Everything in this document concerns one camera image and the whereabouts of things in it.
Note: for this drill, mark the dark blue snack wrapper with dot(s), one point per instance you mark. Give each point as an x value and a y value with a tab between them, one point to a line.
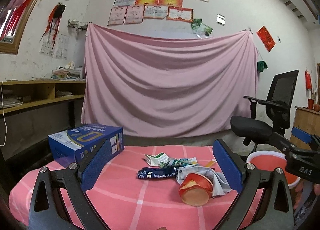
156	173

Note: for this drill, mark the stack of books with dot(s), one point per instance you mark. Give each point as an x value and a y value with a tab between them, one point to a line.
68	72

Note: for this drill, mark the wooden window frame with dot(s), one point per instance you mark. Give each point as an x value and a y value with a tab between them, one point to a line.
13	28

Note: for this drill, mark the pink hanging sheet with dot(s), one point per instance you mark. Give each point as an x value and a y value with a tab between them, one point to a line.
157	88

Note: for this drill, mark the grey wrapper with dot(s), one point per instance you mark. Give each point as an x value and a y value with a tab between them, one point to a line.
220	184

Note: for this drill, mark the wooden cabinet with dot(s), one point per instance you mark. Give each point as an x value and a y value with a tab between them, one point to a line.
308	121

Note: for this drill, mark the red paper cup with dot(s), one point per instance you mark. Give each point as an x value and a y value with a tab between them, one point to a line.
196	190

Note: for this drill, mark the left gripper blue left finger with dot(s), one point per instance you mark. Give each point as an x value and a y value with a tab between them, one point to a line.
47	207

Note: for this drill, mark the green photo on wall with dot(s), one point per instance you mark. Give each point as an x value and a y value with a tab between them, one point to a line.
201	29

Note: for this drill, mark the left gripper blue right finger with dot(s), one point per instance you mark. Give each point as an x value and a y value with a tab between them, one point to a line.
274	209

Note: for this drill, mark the red paper wall decoration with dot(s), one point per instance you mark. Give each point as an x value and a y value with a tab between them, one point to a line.
266	38

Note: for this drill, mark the red cup on cabinet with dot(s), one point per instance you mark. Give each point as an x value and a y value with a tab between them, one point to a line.
310	103

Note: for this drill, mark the green hanging bag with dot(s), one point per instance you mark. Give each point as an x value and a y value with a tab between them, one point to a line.
261	66

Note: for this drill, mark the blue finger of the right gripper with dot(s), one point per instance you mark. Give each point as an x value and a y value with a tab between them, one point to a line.
304	136

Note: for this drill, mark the wooden wall shelf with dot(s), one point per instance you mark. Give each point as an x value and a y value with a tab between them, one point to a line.
35	94

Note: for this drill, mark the white green sachet wrapper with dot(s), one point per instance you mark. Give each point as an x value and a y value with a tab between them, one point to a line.
156	160

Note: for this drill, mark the red plastic bucket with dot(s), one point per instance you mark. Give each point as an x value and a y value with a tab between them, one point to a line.
270	160

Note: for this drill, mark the black office chair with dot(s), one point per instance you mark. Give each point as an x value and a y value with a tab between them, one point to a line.
277	107

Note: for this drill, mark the red black tassel ornament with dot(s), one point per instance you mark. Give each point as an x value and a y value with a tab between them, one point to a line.
54	21

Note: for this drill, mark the person's right hand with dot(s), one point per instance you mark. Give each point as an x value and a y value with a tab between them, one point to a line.
301	193

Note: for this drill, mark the pink checkered tablecloth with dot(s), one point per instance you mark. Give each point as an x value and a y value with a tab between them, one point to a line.
125	202

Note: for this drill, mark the wall certificates cluster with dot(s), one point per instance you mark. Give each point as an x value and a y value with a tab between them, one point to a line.
129	12

